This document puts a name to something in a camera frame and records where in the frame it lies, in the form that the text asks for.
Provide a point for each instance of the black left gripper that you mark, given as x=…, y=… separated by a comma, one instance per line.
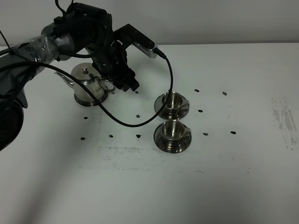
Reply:
x=110, y=64

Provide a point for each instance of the near stainless steel teacup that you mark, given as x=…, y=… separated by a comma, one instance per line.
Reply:
x=174, y=131

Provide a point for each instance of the near stainless steel saucer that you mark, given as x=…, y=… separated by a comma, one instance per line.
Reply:
x=171, y=147

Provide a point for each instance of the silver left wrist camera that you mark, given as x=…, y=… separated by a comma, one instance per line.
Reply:
x=128, y=35

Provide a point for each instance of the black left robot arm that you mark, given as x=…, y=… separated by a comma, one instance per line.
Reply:
x=80, y=27

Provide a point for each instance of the far stainless steel teacup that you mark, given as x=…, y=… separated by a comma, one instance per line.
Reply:
x=175, y=102

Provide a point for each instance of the stainless steel teacup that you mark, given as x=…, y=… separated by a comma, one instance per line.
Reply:
x=175, y=102
x=174, y=131

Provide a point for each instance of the stainless steel teapot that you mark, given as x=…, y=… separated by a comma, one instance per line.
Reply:
x=90, y=78

